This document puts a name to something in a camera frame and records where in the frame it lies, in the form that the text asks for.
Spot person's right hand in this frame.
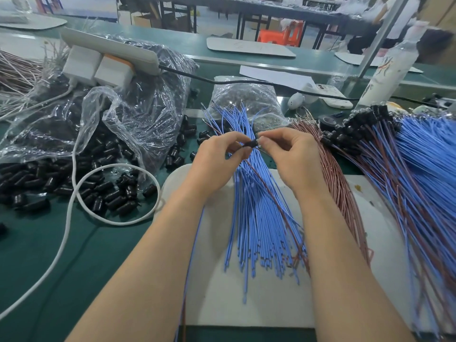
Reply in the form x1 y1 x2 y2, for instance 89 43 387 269
256 126 331 200

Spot person's left hand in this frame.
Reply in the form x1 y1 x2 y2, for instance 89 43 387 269
189 132 254 201

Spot bundle of blue wires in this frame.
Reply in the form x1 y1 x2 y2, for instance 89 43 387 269
205 104 309 304

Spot pile of assembled wire harnesses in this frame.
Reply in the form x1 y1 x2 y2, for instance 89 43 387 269
321 103 456 332

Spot pile of black plastic caps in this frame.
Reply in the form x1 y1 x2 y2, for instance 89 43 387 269
0 117 218 236

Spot person's right forearm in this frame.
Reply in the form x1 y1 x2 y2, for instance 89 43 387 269
299 185 416 342

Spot person's left forearm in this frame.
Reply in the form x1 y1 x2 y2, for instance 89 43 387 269
66 185 230 342

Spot white computer mouse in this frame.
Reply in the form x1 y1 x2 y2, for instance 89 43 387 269
287 92 306 111

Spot white flat device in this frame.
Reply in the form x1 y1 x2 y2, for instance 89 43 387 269
311 83 353 110

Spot small clear plastic bag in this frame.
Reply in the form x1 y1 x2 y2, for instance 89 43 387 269
209 76 289 133

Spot white paper sheet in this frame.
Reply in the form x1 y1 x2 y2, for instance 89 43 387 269
240 65 322 91

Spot large clear plastic bag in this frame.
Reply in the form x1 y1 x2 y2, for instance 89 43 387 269
0 35 199 175

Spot white flat tray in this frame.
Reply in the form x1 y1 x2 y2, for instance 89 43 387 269
0 13 68 31
335 52 423 74
207 37 296 58

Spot orange plastic stool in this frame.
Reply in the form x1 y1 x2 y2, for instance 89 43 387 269
258 19 306 47

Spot white spray bottle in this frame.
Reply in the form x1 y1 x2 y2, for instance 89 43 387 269
358 21 430 107

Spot white orange charger adapter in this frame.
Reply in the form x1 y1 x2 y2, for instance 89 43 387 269
94 55 136 91

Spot white work board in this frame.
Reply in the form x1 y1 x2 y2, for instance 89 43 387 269
160 163 456 328

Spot white power strip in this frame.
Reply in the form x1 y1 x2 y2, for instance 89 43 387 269
61 28 162 76

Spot blue table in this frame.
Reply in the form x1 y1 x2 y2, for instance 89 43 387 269
36 0 118 20

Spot cardboard boxes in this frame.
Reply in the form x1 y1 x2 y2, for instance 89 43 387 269
420 0 456 29

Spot black power cord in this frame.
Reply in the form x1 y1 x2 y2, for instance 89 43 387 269
160 64 443 107

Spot white charging cable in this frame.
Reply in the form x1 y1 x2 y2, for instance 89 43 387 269
0 85 163 319

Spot slanted metal frame post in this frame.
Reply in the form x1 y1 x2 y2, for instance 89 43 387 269
356 0 413 77

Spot long black-frame table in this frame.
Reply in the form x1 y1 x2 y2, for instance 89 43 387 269
121 0 379 48

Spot bundle of stripped brown wires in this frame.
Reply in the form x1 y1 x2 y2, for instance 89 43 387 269
0 46 71 118

